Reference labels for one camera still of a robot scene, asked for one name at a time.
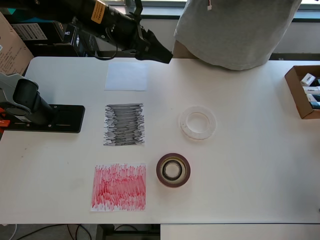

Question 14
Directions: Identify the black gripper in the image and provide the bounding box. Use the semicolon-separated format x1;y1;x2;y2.
117;18;174;64

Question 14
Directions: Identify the white tape roll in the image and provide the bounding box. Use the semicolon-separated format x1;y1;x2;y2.
178;105;217;142

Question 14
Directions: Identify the small black tape roll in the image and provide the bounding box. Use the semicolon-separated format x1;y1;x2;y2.
161;161;186;181

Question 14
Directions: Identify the red tape roll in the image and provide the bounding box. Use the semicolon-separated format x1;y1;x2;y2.
156;152;192;188

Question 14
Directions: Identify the blank white paper sheet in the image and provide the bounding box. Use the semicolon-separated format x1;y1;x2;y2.
104;62;149;92

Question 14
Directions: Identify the black box with white print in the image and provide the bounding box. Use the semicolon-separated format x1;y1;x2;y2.
72;29;100;58

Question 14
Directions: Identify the black scribbled paper sheet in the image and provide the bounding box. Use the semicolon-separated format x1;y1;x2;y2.
103;102;146;147

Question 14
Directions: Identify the black box with white letters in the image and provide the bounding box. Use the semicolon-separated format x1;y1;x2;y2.
62;23;77;46

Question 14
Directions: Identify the person in gray shirt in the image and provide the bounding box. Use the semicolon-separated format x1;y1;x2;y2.
172;0;303;72

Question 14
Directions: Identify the black box with orange print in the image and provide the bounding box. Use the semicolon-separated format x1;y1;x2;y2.
51;20;65;43

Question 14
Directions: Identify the black box with white label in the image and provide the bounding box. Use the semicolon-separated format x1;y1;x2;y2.
11;21;55;46

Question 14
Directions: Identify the GX760A cardboard box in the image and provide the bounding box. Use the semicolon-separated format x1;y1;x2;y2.
0;11;35;76

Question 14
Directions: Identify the red scribbled paper sheet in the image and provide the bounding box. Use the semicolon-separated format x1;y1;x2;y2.
90;163;147;213

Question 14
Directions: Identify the open cardboard box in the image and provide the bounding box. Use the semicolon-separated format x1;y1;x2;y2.
284;65;320;120

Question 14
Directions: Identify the small white carton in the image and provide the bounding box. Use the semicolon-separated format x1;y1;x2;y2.
300;73;316;86

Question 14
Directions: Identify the white carton with black print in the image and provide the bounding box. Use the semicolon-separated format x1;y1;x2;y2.
302;86;320;95

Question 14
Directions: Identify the orange clamp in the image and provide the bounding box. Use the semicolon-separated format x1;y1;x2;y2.
0;106;11;129

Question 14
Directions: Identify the white flat panel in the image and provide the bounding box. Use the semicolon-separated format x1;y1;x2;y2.
159;223;320;240

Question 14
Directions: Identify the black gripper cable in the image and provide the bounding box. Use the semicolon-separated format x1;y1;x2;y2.
92;41;119;61

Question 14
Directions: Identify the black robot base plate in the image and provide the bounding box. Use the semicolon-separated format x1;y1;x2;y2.
3;104;86;134

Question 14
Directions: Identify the black table leg frame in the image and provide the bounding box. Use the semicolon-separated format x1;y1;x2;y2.
96;223;161;240

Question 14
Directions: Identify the black floor cable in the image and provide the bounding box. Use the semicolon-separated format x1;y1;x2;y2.
16;223;97;240

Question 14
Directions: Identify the white floor cable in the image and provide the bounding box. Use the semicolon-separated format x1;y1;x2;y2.
9;223;19;240

